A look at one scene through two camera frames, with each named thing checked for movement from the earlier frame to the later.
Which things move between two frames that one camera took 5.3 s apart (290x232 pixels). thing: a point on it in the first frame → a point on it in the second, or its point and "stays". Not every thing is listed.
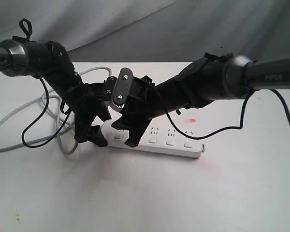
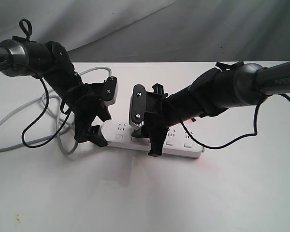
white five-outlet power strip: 164,139 stays
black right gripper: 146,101 → 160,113
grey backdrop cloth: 153,31 stays
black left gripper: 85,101 stays
